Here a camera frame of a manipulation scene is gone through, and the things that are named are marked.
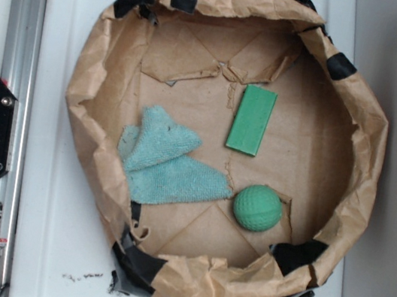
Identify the green dimpled ball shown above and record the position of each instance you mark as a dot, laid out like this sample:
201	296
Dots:
257	208

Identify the white plastic tray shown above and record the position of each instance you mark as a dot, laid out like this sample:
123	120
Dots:
61	248

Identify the brown paper bin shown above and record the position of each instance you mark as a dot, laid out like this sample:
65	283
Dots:
322	151

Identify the aluminium extrusion rail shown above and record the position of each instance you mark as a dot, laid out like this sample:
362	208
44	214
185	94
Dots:
19	69

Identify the light blue towel cloth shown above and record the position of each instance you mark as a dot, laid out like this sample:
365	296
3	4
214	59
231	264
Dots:
158	167

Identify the green rectangular block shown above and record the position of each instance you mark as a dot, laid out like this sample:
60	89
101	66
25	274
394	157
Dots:
251	120

